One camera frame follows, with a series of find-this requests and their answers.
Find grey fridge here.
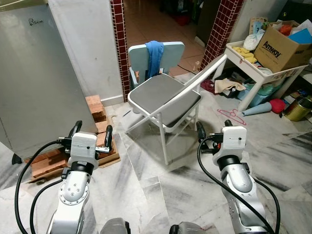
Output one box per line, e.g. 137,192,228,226
0,0,99,165

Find tall red brick stack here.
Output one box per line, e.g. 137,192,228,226
85,95,109,123

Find red brick platform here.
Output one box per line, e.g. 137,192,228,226
27,124,121,184

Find blue cone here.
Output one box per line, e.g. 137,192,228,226
241,101,273,117

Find beige cloth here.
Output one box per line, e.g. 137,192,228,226
214,78,247,97

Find dark red cloth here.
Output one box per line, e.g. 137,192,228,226
200,79,218,94

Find teal plastic bags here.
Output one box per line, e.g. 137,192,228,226
244,80,283,105

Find grey white folding chair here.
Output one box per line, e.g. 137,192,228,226
126,41,228,166

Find red ball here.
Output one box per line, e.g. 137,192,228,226
269,98,288,115

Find brass coloured tin can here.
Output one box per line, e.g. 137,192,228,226
281,95,312,122

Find yellow cloth bundle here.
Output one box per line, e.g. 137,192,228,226
233,45,258,64

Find white plastic cart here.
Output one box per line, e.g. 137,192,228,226
225,40,312,112

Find white plastic bag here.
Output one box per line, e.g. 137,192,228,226
243,33,267,52

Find blue cloth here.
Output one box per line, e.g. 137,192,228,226
145,40,165,79

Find brown Amway cardboard box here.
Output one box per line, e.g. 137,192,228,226
253,20,312,73

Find narrow maroon tiled pillar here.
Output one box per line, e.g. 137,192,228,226
109,0,132,102

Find silver right robot leg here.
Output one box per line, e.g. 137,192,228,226
169,222,211,234

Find wide maroon tiled pillar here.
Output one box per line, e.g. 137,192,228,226
200,0,245,72

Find orange packet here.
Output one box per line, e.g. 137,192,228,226
279,24,293,36

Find blue flat packet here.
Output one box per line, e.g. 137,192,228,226
288,28,312,45

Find pink wire hanger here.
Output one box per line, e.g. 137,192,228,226
216,108,248,127

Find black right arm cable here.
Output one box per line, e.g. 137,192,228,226
253,177,282,234
197,136,276,234

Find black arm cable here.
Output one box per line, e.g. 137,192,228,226
14,140,70,234
197,136,276,234
253,177,282,234
29,178,65,234

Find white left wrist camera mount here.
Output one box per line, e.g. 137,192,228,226
68,132,98,169

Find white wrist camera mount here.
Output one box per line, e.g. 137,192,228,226
68,132,98,169
220,126,249,161

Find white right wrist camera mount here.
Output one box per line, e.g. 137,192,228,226
220,126,249,161

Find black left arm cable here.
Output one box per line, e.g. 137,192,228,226
14,140,70,234
29,178,65,234

